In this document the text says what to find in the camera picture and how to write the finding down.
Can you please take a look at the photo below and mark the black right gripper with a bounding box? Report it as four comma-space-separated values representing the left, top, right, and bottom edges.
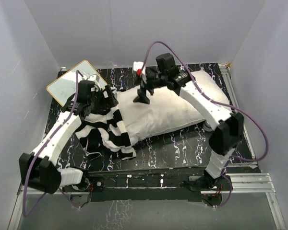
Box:
132, 70, 168, 104

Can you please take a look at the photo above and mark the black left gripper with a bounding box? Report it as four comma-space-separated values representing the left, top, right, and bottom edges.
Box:
88, 85, 118, 113

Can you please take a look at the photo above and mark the white pillow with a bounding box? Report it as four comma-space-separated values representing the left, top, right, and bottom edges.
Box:
117, 70, 231, 144

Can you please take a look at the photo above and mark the black white striped pillowcase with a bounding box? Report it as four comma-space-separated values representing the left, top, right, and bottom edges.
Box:
76, 86, 137, 159

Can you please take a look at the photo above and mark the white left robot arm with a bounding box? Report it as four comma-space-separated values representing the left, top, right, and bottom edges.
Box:
19, 80, 118, 194

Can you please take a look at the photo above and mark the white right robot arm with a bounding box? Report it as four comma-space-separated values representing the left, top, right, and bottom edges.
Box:
124, 62, 244, 190

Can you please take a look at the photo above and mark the yellow framed whiteboard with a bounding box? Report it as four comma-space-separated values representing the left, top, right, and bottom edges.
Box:
47, 60, 107, 107

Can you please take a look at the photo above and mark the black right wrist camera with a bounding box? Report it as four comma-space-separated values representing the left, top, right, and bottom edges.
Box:
156, 53, 176, 73

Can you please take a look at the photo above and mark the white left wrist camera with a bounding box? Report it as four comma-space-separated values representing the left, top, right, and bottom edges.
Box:
82, 73, 99, 82

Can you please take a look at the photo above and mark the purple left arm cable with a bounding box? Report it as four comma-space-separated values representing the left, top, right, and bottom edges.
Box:
22, 71, 87, 217

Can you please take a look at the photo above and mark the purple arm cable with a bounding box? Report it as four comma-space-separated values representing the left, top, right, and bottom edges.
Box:
143, 41, 268, 207
22, 71, 87, 217

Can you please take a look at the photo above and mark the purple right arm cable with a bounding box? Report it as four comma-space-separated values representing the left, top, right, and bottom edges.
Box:
143, 41, 268, 207

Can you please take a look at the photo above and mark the aluminium table frame rail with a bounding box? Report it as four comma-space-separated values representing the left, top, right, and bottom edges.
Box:
9, 167, 286, 230

